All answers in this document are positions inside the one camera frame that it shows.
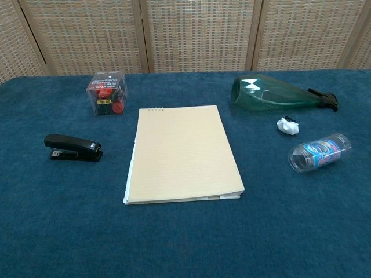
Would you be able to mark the blue table cloth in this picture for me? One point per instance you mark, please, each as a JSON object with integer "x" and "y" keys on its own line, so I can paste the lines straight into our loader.
{"x": 185, "y": 231}

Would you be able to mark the cream paper notepad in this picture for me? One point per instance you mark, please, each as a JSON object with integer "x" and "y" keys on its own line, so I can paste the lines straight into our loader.
{"x": 182, "y": 153}

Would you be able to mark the green spray bottle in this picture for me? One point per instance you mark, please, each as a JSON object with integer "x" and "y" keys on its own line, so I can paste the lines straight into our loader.
{"x": 269, "y": 94}

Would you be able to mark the clear plastic capsule box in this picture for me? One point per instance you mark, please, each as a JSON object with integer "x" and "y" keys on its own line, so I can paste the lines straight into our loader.
{"x": 108, "y": 94}

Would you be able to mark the woven folding screen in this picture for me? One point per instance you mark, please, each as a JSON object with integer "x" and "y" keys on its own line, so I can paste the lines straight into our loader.
{"x": 185, "y": 34}

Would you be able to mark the black stapler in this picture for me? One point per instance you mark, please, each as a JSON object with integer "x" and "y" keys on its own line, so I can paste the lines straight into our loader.
{"x": 76, "y": 145}

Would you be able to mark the clear plastic labelled jar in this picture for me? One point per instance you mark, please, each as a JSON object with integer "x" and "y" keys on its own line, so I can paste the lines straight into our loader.
{"x": 320, "y": 152}

